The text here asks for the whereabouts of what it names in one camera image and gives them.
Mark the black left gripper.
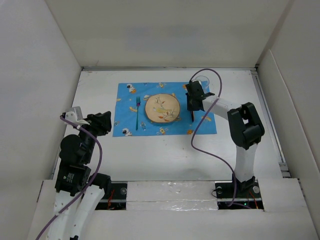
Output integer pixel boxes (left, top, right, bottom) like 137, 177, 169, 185
75, 110, 111, 163

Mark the clear plastic cup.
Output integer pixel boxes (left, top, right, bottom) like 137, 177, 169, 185
195, 75, 210, 93

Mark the beige bird-pattern plate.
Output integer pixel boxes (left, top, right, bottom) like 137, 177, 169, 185
144, 93, 181, 124

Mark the blue space-print cloth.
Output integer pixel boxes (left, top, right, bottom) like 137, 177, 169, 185
113, 82, 217, 137

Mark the iridescent fork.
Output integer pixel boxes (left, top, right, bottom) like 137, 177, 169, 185
135, 96, 141, 131

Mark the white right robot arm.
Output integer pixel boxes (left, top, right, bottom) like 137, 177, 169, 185
186, 81, 265, 197

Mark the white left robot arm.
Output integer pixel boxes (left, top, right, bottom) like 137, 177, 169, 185
36, 107, 112, 240

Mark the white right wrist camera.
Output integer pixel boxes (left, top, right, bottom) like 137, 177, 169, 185
192, 79, 202, 84

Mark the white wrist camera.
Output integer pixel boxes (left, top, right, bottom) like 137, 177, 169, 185
192, 79, 202, 84
60, 106, 89, 126

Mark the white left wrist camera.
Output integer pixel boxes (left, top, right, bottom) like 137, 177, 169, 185
60, 106, 89, 126

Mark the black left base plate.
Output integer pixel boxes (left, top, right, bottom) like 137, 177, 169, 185
95, 181, 128, 211

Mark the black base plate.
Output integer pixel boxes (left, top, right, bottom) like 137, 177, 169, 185
211, 180, 264, 210
95, 181, 128, 211

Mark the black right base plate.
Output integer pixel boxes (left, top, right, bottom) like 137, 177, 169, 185
211, 180, 264, 210

